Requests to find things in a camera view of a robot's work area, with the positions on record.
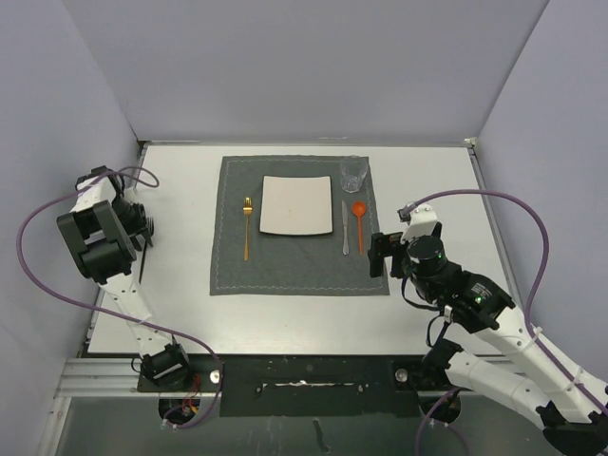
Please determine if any purple cable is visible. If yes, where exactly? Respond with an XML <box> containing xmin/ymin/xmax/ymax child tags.
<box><xmin>398</xmin><ymin>189</ymin><xmax>608</xmax><ymax>456</ymax></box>
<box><xmin>14</xmin><ymin>165</ymin><xmax>224</xmax><ymax>432</ymax></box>

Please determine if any copper coloured small object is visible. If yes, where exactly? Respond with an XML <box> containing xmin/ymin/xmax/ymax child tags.
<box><xmin>242</xmin><ymin>197</ymin><xmax>253</xmax><ymax>261</ymax></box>

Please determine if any clear drinking glass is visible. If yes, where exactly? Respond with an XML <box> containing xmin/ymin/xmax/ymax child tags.
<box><xmin>339</xmin><ymin>156</ymin><xmax>369</xmax><ymax>193</ymax></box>

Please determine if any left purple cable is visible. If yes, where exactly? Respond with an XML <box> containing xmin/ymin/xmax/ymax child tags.
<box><xmin>14</xmin><ymin>165</ymin><xmax>224</xmax><ymax>432</ymax></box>

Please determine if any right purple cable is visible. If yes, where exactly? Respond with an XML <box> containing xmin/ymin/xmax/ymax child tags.
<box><xmin>398</xmin><ymin>189</ymin><xmax>608</xmax><ymax>456</ymax></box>

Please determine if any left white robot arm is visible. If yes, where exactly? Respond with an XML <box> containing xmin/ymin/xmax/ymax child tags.
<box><xmin>56</xmin><ymin>166</ymin><xmax>194</xmax><ymax>390</ymax></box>

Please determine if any white rectangular plate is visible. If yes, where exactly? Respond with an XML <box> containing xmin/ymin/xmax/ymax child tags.
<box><xmin>259</xmin><ymin>176</ymin><xmax>333</xmax><ymax>237</ymax></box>

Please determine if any grey cloth placemat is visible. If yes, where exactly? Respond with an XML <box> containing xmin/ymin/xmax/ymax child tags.
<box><xmin>210</xmin><ymin>155</ymin><xmax>390</xmax><ymax>296</ymax></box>

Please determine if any black metal fork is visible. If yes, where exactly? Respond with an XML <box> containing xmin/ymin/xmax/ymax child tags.
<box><xmin>138</xmin><ymin>218</ymin><xmax>155</xmax><ymax>283</ymax></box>

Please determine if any orange plastic spoon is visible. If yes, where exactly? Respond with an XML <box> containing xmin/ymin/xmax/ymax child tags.
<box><xmin>351</xmin><ymin>200</ymin><xmax>367</xmax><ymax>256</ymax></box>

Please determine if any silver table knife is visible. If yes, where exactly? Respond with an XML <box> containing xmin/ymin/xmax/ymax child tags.
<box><xmin>341</xmin><ymin>200</ymin><xmax>350</xmax><ymax>256</ymax></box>

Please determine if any aluminium frame rail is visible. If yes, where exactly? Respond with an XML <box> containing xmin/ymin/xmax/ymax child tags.
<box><xmin>56</xmin><ymin>352</ymin><xmax>542</xmax><ymax>397</ymax></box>

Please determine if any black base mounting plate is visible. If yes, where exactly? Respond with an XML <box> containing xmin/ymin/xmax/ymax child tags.
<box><xmin>137</xmin><ymin>355</ymin><xmax>451</xmax><ymax>418</ymax></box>

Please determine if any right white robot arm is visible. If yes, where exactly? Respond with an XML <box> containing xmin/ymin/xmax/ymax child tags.
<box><xmin>368</xmin><ymin>233</ymin><xmax>607</xmax><ymax>455</ymax></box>

